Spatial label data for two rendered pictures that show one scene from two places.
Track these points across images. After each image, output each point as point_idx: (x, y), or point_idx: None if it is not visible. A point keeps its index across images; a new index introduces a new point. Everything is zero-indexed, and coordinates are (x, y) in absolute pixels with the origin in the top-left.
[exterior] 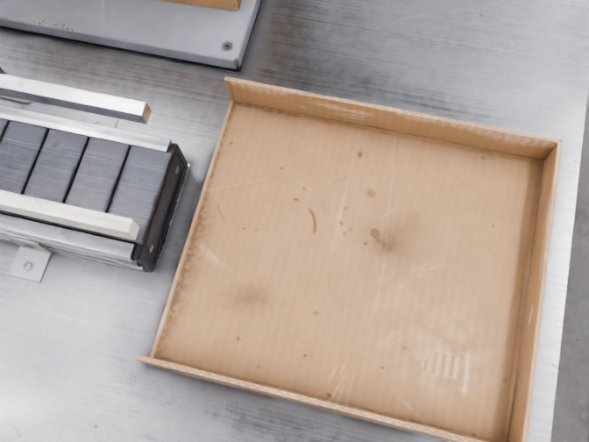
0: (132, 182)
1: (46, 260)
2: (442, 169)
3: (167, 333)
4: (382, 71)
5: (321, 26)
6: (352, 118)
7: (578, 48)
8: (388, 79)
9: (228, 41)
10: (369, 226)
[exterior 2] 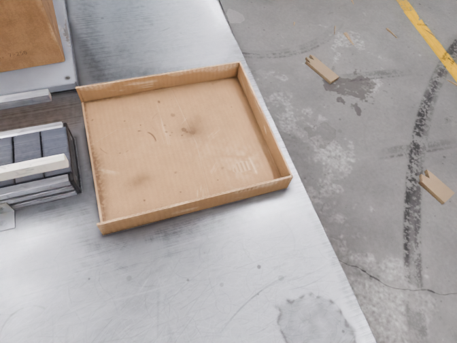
0: (51, 147)
1: (13, 215)
2: (198, 94)
3: (105, 215)
4: (149, 67)
5: (110, 58)
6: (147, 87)
7: (226, 33)
8: (154, 69)
9: (66, 75)
10: (179, 128)
